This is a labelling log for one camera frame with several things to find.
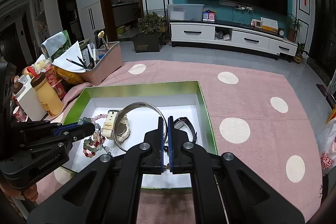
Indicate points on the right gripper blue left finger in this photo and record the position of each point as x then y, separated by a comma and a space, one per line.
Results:
161, 128

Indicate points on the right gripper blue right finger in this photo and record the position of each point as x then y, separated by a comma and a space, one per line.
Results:
170, 142

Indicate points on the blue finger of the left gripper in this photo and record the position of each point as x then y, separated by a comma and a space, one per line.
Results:
64, 128

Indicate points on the silver bangle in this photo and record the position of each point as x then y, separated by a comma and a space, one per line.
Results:
141, 117

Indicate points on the left hand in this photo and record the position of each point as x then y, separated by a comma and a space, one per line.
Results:
31, 193

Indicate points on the black wrist watch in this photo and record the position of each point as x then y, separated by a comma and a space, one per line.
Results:
182, 122

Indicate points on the yellow bear bottle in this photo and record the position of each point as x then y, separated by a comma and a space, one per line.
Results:
48, 98

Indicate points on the white wrist watch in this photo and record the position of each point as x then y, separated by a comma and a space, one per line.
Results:
120, 131

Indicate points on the green cardboard box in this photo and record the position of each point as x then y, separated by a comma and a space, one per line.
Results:
177, 99

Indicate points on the white paper box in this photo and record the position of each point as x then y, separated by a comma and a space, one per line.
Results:
29, 102

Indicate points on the white paper sheet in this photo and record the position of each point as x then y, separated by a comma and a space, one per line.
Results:
69, 60

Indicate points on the potted plant in black box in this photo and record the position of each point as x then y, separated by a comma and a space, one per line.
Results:
152, 33

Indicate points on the pink desk organizer box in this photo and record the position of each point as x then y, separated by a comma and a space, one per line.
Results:
110, 62

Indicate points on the white TV cabinet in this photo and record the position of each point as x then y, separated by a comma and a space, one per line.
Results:
232, 35

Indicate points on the clear plastic storage bin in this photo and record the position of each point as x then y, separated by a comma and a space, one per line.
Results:
185, 12

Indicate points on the red blue small box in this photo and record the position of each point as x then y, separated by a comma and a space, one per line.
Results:
208, 16

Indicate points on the yellow white calendar card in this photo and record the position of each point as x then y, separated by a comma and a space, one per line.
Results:
269, 24

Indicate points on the small floor potted plant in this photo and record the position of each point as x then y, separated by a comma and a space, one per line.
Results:
300, 53

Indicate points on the small black alarm clock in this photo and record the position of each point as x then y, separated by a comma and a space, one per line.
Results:
281, 32

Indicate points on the white plastic shopping bag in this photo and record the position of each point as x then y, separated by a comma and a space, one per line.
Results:
326, 147

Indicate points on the potted plant on cabinet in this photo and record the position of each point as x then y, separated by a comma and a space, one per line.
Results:
293, 27

